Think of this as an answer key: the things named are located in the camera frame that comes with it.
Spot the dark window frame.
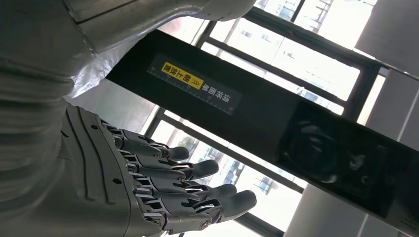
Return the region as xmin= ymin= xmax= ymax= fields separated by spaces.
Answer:
xmin=144 ymin=0 xmax=419 ymax=237

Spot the black inbound scanning machine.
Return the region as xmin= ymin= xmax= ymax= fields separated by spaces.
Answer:
xmin=105 ymin=29 xmax=419 ymax=237

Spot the yellow and black label sticker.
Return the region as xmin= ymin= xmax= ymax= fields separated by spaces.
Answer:
xmin=146 ymin=54 xmax=244 ymax=116

